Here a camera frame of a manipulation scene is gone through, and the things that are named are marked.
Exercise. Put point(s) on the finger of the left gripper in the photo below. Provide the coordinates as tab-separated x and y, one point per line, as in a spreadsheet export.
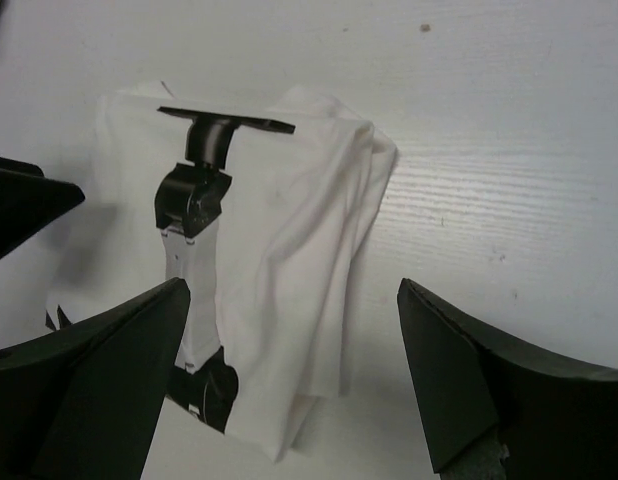
29	201

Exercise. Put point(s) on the plain white t shirt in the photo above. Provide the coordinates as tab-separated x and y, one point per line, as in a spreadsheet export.
268	283

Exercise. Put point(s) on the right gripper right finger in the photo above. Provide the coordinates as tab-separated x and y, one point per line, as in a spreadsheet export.
493	406

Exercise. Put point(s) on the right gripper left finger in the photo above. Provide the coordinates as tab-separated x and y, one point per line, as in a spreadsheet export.
83	402

